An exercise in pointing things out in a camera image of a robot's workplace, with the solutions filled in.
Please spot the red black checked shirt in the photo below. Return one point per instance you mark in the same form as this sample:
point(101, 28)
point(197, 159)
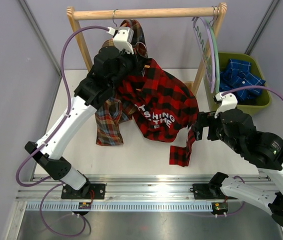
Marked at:
point(165, 105)

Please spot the lilac plastic hanger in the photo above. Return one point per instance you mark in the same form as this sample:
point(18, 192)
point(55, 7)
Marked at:
point(210, 55)

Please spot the wooden clothes rack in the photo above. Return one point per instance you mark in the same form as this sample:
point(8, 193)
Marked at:
point(206, 24)

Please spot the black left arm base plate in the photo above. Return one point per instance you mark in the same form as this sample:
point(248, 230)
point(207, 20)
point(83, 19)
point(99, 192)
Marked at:
point(95, 191)

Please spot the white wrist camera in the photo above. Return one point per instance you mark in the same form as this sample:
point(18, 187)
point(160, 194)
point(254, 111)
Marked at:
point(122, 38)
point(227, 102)

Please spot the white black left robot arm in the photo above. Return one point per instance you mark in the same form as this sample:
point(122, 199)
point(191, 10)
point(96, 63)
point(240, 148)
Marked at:
point(110, 67)

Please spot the green plastic bin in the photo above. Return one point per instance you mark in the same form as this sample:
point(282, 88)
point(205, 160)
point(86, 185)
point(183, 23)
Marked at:
point(251, 106)

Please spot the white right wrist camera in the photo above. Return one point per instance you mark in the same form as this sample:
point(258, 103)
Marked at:
point(227, 102)

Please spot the brown multicolour plaid shirt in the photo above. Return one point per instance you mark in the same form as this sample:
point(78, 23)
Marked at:
point(116, 110)

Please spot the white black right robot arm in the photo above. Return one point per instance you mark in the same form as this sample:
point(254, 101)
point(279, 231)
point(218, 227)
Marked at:
point(261, 149)

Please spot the orange hanger of plaid shirt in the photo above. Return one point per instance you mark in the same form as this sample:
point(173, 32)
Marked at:
point(118, 22)

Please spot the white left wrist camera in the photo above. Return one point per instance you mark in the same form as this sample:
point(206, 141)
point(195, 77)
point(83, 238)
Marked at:
point(122, 38)

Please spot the orange hanger of red shirt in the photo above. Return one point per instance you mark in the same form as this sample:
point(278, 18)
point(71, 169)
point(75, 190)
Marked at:
point(142, 53)

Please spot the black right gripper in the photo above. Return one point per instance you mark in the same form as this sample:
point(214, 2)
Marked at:
point(205, 119)

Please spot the blue checked shirt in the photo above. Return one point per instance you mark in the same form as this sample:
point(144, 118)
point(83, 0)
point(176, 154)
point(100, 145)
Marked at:
point(238, 74)

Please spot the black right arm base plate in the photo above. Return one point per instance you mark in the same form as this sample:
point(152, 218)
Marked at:
point(201, 191)

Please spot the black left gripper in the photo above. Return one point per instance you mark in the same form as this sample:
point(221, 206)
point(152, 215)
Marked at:
point(138, 67)

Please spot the aluminium mounting rail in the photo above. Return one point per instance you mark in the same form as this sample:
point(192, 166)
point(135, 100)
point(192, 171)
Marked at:
point(148, 193)

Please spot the mint green plastic hanger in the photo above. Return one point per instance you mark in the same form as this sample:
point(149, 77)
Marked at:
point(212, 37)

